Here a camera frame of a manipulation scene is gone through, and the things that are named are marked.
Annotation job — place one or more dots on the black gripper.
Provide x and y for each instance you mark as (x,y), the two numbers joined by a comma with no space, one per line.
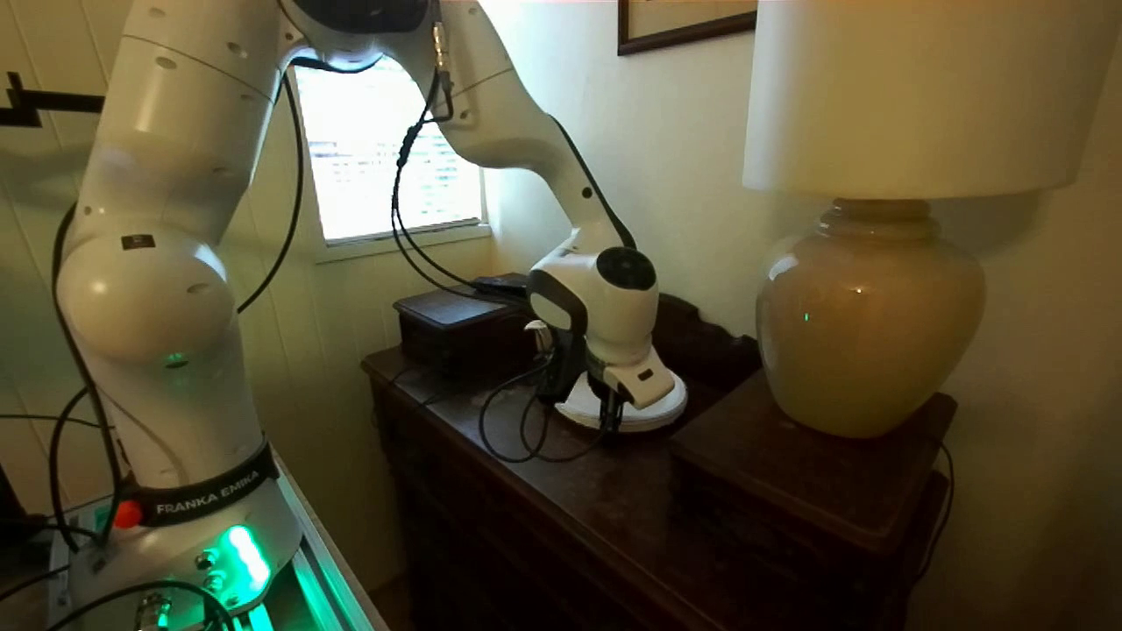
(567,366)

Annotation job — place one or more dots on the white round plate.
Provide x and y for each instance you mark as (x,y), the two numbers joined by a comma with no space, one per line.
(655,412)

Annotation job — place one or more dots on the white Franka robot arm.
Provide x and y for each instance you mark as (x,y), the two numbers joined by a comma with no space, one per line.
(154,302)

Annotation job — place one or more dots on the dark wooden dresser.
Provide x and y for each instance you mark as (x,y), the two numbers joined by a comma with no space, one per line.
(585,502)

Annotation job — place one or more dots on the dark wooden raised box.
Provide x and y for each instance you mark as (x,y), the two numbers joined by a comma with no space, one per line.
(461,335)
(807,480)

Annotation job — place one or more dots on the black remote control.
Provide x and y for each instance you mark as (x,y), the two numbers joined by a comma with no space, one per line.
(500,281)

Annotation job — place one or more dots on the beige ceramic lamp base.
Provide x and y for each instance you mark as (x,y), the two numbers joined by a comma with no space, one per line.
(871,321)

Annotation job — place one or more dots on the bright window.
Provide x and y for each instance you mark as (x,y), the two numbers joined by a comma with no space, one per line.
(372,164)

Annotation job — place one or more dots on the dark framed picture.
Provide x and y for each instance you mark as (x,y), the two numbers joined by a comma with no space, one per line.
(684,23)

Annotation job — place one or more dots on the white lampshade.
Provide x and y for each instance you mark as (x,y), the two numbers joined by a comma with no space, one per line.
(923,94)

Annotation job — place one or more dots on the red round button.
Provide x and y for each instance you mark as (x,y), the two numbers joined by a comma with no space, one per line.
(128,513)

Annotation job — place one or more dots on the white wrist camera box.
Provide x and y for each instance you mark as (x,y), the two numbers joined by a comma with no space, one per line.
(641,384)

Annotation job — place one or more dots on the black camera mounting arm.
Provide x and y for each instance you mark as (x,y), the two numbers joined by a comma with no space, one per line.
(47,102)

